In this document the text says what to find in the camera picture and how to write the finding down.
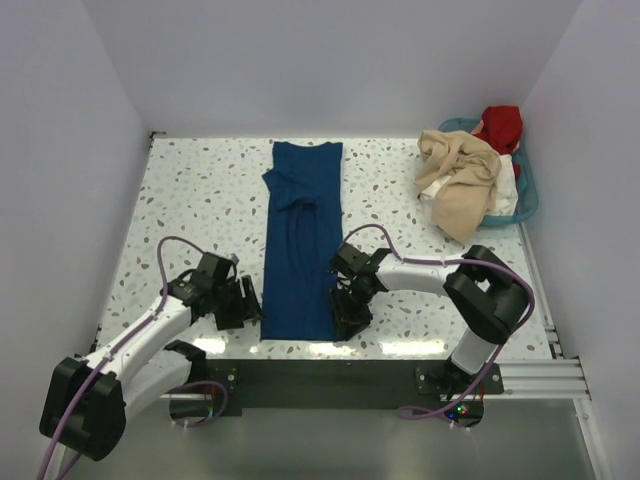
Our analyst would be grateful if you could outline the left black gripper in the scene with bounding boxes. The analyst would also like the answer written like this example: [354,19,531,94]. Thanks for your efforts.
[211,275,265,330]

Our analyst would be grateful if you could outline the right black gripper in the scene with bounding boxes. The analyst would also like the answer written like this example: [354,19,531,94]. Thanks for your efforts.
[328,283,376,342]

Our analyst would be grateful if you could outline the blue printed t shirt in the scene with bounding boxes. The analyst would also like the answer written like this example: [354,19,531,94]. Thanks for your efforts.
[261,142,344,341]

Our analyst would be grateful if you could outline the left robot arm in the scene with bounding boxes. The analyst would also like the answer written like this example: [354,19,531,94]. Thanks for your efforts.
[39,252,263,461]

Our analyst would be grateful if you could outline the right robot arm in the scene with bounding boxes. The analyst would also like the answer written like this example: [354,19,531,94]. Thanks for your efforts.
[329,243,535,397]

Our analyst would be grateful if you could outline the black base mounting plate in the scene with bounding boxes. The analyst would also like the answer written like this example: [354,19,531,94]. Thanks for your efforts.
[169,357,505,432]

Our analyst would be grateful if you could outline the beige t shirt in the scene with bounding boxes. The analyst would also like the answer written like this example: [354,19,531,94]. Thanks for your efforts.
[414,130,501,244]

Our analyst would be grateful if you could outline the white t shirt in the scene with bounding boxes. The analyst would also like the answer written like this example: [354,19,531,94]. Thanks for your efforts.
[418,154,519,217]

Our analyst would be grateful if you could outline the teal laundry basket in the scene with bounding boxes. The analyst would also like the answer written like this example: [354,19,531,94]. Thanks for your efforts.
[438,117,539,227]

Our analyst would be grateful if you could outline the red t shirt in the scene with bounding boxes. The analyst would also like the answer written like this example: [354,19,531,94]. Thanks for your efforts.
[471,105,524,155]

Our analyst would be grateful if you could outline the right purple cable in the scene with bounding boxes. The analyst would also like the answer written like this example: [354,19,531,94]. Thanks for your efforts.
[339,223,537,420]

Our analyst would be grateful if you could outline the purple cable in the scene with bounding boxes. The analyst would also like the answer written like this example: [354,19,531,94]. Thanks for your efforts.
[37,235,230,480]
[339,223,537,420]

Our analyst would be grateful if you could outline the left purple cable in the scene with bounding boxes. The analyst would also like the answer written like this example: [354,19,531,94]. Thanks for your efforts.
[37,235,230,480]

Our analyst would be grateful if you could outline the aluminium frame rail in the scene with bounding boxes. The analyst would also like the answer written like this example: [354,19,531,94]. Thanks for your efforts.
[69,324,594,401]

